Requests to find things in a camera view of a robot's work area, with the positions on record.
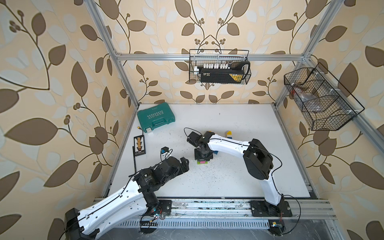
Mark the black allen key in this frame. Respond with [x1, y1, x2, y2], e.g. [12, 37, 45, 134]
[132, 146, 137, 173]

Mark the black wire basket back wall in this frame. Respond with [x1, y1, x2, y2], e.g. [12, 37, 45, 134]
[187, 49, 252, 85]

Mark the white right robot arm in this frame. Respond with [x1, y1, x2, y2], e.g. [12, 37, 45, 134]
[187, 131, 293, 218]

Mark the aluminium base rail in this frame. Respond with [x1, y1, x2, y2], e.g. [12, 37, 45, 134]
[86, 197, 338, 230]

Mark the black wire basket right wall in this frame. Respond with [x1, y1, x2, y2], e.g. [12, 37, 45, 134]
[284, 63, 365, 131]

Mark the green plastic tool case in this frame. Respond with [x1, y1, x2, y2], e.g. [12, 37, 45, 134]
[137, 103, 176, 133]

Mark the black wire basket wall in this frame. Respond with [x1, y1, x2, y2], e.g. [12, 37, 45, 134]
[187, 49, 252, 85]
[284, 63, 365, 131]

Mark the plastic bag in basket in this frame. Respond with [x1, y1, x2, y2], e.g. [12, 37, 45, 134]
[294, 87, 318, 103]

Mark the black battery charger in basket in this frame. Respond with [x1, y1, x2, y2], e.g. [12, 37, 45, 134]
[191, 61, 252, 85]

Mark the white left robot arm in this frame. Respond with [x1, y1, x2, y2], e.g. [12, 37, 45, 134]
[64, 157, 190, 240]

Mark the black parallel charging board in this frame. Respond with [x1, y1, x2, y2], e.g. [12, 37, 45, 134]
[134, 135, 146, 157]

